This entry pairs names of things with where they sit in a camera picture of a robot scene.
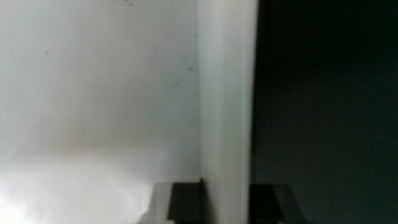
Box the white square tabletop tray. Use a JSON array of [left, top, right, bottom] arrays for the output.
[[0, 0, 257, 224]]

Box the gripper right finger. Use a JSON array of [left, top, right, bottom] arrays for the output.
[[248, 184, 308, 224]]

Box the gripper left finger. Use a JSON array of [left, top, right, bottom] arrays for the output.
[[143, 182, 205, 224]]

